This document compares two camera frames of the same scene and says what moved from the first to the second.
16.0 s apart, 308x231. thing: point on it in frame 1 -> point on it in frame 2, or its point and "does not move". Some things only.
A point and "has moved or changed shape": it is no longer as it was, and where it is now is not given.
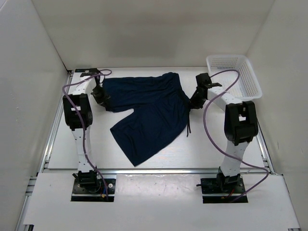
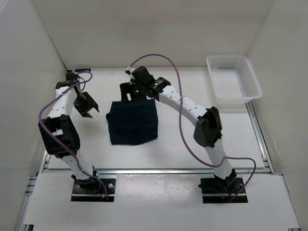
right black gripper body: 196,100 -> 139,92
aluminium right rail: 264,151 does not move
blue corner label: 82,70 does not move
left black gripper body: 99,95 -> 84,101
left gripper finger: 107,106 -> 86,114
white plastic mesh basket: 247,88 does not move
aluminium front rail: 90,171 does not move
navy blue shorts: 161,109 has moved or changed shape
